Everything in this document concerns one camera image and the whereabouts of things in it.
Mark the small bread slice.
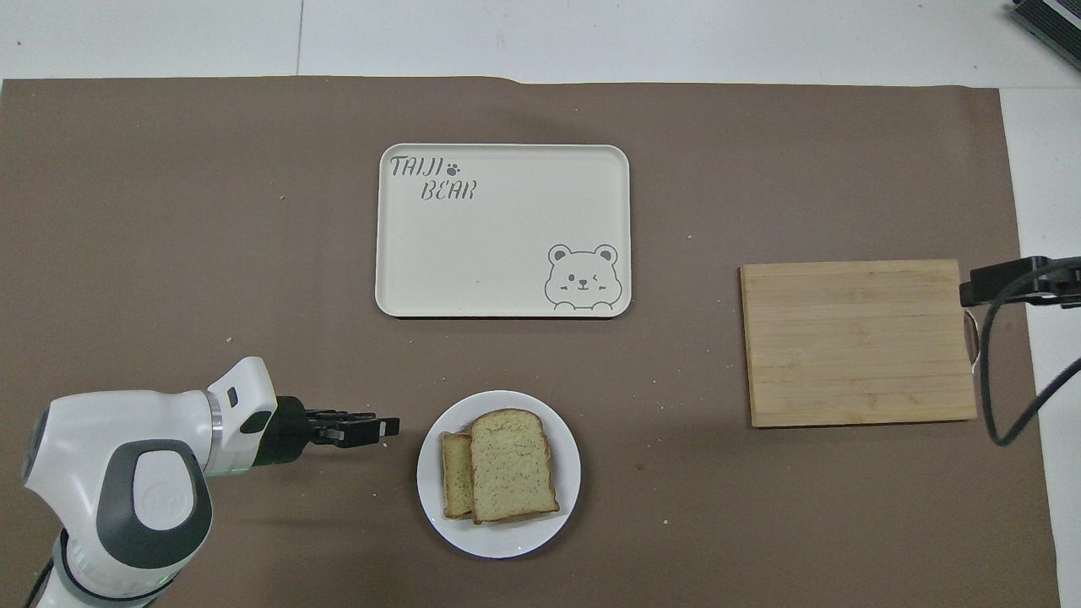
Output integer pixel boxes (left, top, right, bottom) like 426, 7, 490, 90
440, 432, 475, 520

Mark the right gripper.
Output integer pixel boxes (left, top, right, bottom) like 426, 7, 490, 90
1050, 256, 1081, 308

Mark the black cable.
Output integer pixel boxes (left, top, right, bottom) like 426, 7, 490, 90
980, 263, 1081, 448

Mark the cream tray with bear print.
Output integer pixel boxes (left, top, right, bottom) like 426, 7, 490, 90
375, 144, 632, 319

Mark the large bread slice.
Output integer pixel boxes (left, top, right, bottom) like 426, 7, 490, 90
469, 409, 561, 526

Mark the black stand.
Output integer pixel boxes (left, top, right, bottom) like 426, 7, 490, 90
1010, 0, 1081, 48

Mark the wooden cutting board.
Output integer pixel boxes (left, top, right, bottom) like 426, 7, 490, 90
740, 259, 981, 429

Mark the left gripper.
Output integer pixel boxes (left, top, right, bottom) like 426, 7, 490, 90
252, 395, 313, 468

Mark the white round plate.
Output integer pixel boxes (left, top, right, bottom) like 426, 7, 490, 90
416, 390, 582, 560

